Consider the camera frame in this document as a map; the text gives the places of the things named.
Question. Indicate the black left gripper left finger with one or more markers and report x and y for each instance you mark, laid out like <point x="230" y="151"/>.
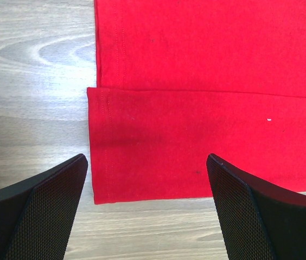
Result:
<point x="37" y="214"/>

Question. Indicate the red t shirt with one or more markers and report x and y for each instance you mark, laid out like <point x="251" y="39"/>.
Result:
<point x="179" y="80"/>

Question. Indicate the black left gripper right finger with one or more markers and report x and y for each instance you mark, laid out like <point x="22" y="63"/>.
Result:
<point x="258" y="219"/>

